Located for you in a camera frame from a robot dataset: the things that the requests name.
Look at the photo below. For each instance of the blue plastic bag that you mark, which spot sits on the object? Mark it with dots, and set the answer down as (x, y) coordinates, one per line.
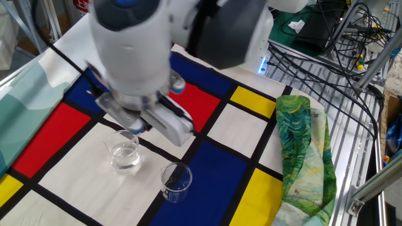
(395, 135)

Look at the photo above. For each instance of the yellow green screwdriver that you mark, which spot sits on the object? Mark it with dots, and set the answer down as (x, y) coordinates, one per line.
(360, 62)

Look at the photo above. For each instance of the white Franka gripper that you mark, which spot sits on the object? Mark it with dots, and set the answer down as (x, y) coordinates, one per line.
(171, 128)

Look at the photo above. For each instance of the brown cardboard box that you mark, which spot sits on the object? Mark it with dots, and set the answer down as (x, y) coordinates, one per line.
(387, 106)

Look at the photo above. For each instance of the silver wrist camera blue caps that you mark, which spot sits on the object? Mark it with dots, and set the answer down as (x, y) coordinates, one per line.
(116, 110)

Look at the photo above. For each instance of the green cutting mat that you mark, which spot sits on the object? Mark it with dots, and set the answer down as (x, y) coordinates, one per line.
(279, 40)

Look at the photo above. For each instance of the white plastic bag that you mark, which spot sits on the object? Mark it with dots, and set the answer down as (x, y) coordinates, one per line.
(7, 37)

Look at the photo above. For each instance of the Mondrian colour block cloth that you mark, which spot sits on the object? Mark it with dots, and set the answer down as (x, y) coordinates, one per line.
(94, 188)

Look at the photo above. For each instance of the glass beaker with water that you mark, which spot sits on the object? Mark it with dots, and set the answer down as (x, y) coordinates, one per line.
(125, 160)

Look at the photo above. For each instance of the aluminium frame beam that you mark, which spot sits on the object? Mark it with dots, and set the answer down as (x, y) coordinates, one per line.
(377, 66)
(377, 182)

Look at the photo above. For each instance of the grey perforated rack post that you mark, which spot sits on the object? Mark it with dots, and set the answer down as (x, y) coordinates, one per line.
(31, 22)

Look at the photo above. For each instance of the red sign white characters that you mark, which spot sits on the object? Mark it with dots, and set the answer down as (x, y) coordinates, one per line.
(82, 4)

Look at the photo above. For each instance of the green painting print cloth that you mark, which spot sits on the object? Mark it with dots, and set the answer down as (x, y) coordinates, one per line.
(295, 125)

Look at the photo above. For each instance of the beige floral fabric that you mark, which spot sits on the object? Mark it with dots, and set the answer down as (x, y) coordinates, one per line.
(394, 75)

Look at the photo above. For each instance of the teal and white cloth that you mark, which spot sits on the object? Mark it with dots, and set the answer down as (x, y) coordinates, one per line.
(31, 88)

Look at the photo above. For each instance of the empty printed glass beaker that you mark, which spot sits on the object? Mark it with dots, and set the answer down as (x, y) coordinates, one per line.
(176, 196)

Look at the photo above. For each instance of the black box device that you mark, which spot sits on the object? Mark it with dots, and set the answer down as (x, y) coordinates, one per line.
(317, 31)

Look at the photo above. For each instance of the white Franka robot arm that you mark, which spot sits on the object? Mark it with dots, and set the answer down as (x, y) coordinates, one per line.
(132, 56)

